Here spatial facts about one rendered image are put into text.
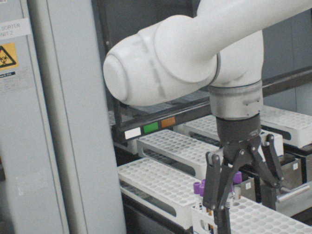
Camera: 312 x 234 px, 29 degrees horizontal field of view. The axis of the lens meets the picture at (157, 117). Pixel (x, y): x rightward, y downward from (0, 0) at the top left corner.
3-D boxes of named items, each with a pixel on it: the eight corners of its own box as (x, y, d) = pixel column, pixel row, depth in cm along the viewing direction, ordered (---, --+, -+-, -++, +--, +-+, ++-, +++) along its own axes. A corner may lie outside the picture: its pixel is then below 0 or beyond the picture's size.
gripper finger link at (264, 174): (234, 145, 107) (239, 139, 108) (263, 184, 113) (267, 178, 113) (249, 149, 104) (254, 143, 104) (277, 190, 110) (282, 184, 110)
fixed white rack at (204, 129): (184, 145, 171) (181, 124, 169) (212, 135, 175) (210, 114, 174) (255, 171, 146) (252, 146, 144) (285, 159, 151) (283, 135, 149)
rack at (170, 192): (114, 193, 144) (110, 169, 142) (149, 180, 149) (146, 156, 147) (186, 235, 119) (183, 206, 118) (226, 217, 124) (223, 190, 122)
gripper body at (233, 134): (232, 123, 99) (237, 176, 101) (270, 110, 103) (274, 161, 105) (204, 115, 105) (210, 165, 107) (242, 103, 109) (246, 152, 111)
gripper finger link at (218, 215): (222, 198, 104) (208, 204, 103) (224, 225, 106) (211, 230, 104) (217, 196, 106) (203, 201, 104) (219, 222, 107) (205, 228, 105)
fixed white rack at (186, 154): (138, 160, 163) (134, 139, 161) (168, 150, 168) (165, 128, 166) (204, 191, 139) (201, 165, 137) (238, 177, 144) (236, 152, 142)
